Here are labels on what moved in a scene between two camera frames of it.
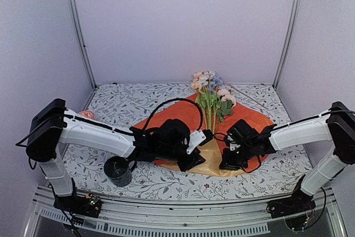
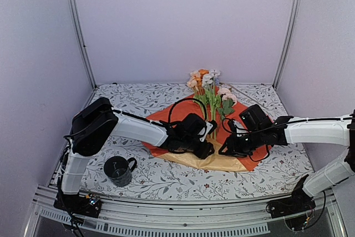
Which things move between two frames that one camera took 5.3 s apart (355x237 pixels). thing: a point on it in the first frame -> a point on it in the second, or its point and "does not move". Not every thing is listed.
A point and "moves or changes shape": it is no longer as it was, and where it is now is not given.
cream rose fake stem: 200,82 moves or changes shape
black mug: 118,170 does not move
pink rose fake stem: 228,102 does not move
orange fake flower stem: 199,80 moves or changes shape
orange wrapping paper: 260,157 -> 190,105
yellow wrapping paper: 212,153 moves or changes shape
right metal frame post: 292,27 does not move
